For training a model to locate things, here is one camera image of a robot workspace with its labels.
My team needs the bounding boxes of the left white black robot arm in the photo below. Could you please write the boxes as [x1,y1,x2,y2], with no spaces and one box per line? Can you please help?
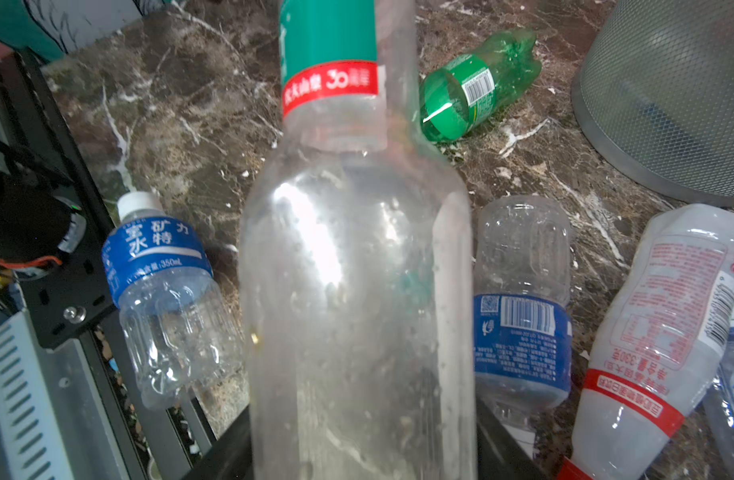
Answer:
[0,140,87,281]

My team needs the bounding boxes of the clear bottle white cap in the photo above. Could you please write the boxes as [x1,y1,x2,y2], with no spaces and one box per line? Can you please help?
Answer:
[702,296,734,480]

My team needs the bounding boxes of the clear bottle green red label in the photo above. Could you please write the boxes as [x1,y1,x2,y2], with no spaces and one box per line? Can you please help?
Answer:
[238,1,477,479]

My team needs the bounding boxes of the white bottle red label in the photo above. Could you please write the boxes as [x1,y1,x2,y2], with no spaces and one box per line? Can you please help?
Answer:
[559,204,734,479]

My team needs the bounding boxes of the upright green soda bottle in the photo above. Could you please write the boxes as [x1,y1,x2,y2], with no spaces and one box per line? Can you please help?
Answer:
[419,29,542,143]

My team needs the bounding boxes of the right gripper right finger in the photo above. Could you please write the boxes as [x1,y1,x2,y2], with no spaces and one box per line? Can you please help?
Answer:
[476,398,547,480]

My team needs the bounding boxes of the white slotted cable duct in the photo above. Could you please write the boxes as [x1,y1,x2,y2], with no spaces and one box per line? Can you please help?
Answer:
[0,312,73,480]

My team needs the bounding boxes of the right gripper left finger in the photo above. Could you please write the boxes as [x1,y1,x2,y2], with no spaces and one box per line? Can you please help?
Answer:
[183,406,253,480]

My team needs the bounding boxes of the grey mesh waste bin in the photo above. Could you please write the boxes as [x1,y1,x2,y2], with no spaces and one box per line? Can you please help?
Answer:
[572,1,734,207]

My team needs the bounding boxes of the small blue label bottle front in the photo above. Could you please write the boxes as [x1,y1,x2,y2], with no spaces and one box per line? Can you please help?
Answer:
[102,191,242,409]

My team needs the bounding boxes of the black front rail frame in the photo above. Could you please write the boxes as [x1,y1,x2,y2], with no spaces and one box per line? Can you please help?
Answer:
[0,47,218,480]

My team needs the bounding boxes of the blue label bottle white cap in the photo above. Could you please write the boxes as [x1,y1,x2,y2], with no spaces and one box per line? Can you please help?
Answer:
[473,196,573,457]

